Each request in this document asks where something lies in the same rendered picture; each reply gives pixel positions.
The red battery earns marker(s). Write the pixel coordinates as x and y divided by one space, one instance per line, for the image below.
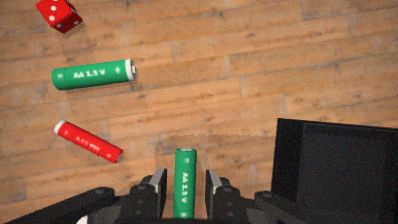
88 141

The green aa battery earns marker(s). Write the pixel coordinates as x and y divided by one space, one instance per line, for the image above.
96 74
185 183

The black rack of three bins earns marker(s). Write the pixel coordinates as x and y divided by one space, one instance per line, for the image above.
349 173

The red die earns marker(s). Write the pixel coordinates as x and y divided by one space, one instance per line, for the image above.
60 14

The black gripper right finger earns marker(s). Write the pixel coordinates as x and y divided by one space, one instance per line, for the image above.
266 207

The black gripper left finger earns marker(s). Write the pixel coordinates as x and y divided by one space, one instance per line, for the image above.
101 206

